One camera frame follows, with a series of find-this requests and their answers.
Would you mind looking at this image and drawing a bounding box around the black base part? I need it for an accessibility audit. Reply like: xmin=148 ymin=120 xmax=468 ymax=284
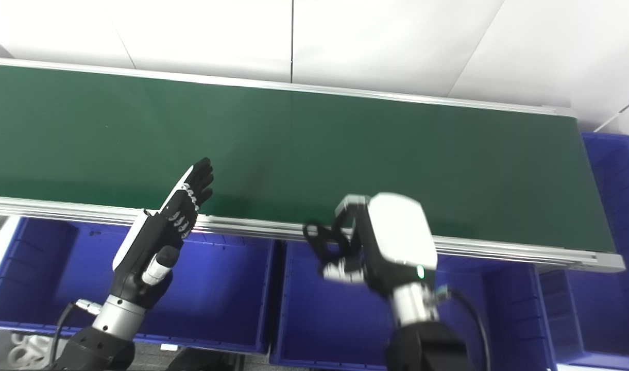
xmin=166 ymin=347 xmax=245 ymax=371

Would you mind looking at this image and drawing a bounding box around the green conveyor belt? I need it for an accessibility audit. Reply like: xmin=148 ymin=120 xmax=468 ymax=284
xmin=0 ymin=56 xmax=626 ymax=273
xmin=0 ymin=64 xmax=617 ymax=253

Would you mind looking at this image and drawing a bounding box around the black flanged machine part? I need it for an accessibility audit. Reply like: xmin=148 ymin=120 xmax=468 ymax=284
xmin=302 ymin=221 xmax=354 ymax=264

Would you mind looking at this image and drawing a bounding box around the blue plastic bin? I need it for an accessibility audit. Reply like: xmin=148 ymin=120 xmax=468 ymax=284
xmin=269 ymin=240 xmax=558 ymax=371
xmin=540 ymin=132 xmax=629 ymax=371
xmin=0 ymin=216 xmax=280 ymax=354

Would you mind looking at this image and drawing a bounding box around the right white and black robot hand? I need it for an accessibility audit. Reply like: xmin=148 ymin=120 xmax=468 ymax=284
xmin=321 ymin=192 xmax=439 ymax=298

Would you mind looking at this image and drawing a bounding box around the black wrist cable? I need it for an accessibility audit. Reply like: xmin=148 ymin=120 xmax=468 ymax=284
xmin=48 ymin=299 xmax=103 ymax=367
xmin=436 ymin=286 xmax=491 ymax=371

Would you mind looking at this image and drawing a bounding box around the white plastic clutter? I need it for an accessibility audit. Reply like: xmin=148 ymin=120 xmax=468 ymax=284
xmin=7 ymin=333 xmax=56 ymax=368

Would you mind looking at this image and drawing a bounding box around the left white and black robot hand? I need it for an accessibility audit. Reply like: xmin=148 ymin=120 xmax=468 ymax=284
xmin=110 ymin=157 xmax=215 ymax=311

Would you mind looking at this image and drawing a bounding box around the thin grey rod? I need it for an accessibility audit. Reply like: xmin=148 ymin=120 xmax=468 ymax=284
xmin=594 ymin=100 xmax=629 ymax=132

